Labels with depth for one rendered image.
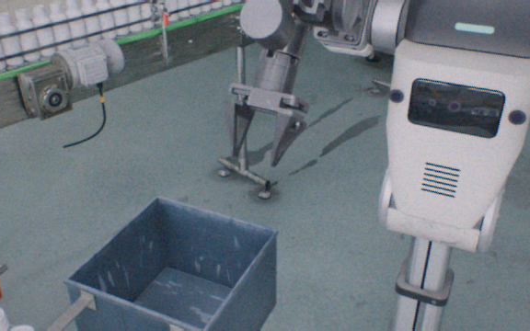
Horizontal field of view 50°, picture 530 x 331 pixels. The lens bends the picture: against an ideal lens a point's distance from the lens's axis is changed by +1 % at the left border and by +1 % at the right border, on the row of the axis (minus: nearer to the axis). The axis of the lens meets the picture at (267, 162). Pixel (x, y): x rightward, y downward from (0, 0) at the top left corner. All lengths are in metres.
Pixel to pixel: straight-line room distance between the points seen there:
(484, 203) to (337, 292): 1.46
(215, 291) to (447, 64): 0.77
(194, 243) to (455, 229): 0.60
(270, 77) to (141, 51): 1.53
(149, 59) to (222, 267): 1.16
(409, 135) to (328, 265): 1.61
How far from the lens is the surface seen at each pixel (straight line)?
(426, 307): 1.29
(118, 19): 2.23
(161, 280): 1.44
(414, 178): 1.06
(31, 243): 2.89
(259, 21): 0.73
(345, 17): 0.90
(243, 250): 1.30
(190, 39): 2.42
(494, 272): 2.71
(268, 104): 0.77
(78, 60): 2.00
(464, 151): 1.01
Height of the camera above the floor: 1.71
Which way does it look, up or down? 32 degrees down
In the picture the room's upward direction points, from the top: straight up
